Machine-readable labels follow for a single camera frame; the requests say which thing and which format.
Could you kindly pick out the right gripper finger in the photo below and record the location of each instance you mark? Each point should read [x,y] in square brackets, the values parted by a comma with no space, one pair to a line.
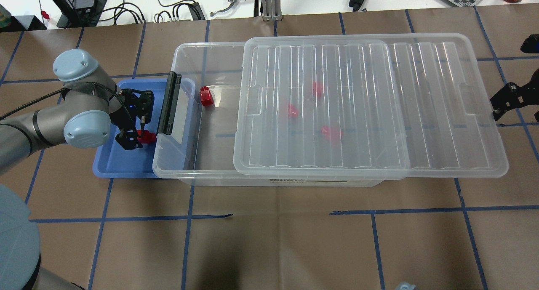
[513,96]

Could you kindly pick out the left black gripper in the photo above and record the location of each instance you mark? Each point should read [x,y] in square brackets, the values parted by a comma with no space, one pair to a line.
[122,118]

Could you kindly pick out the red block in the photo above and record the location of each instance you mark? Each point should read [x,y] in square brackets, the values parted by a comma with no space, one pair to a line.
[332,134]
[146,137]
[292,112]
[206,96]
[318,89]

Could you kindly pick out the clear ribbed box lid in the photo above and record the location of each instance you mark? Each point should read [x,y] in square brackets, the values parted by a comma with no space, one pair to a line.
[409,105]

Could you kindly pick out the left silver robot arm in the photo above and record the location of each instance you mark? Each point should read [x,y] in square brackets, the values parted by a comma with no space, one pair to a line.
[79,114]

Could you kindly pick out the blue plastic tray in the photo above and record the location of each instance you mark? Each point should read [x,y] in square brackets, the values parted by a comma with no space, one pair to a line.
[170,154]

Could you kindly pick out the clear plastic storage box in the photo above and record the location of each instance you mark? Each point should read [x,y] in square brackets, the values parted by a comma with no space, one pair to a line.
[218,65]

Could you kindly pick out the red block under lid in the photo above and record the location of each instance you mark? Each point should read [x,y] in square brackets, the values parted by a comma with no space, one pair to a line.
[318,89]
[332,134]
[292,112]

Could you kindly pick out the black power adapter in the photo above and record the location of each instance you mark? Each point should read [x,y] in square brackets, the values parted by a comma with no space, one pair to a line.
[196,11]

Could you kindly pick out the black monitor stand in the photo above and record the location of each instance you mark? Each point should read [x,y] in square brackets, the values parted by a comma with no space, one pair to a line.
[79,13]

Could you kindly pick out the aluminium frame post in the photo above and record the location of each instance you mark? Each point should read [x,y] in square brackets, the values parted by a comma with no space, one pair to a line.
[271,10]

